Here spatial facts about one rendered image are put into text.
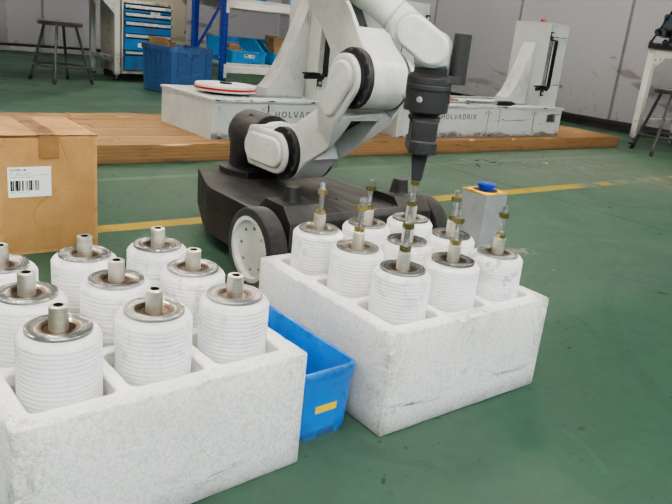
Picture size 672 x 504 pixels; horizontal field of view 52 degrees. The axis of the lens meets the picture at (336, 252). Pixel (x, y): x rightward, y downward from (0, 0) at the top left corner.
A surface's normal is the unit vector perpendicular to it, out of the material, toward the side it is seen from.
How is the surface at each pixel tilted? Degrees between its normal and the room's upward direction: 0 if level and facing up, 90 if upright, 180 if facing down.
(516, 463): 0
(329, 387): 92
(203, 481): 90
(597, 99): 90
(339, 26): 90
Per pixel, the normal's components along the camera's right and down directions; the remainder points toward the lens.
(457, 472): 0.10, -0.95
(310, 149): -0.79, 0.11
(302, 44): 0.60, 0.30
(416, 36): -0.22, 0.28
